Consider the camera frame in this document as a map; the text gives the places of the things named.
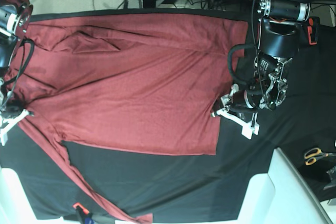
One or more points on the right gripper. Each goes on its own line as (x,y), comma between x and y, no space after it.
(10,116)

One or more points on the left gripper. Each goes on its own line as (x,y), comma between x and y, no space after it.
(240,106)

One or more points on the red long-sleeve shirt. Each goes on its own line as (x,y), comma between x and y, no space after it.
(141,83)

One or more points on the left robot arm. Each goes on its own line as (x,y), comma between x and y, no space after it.
(276,41)

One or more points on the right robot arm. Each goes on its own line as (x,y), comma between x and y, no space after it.
(15,18)

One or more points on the white bin left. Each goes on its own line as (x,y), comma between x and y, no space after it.
(15,207)

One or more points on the white bin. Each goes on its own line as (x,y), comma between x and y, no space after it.
(15,207)
(281,195)

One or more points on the white bin right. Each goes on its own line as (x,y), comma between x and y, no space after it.
(281,195)

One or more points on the black table cloth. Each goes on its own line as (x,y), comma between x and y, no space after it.
(194,188)

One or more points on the orange black clamp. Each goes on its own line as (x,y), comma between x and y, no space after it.
(313,24)

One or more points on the black metal tool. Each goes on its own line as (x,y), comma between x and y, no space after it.
(331,184)

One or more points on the orange blue clamp bottom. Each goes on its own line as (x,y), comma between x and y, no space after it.
(84,215)

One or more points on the yellow-handled scissors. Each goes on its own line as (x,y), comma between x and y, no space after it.
(315,154)

